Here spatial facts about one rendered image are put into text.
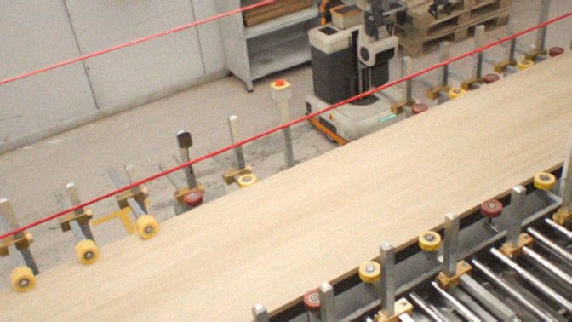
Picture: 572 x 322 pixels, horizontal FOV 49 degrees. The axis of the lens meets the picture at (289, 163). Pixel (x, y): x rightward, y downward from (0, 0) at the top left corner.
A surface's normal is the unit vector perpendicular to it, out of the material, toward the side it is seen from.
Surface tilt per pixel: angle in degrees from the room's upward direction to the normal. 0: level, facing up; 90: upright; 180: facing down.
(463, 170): 0
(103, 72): 90
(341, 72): 90
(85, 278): 0
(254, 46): 90
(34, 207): 0
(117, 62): 90
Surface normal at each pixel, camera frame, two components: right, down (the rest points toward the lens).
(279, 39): 0.51, 0.44
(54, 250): -0.10, -0.82
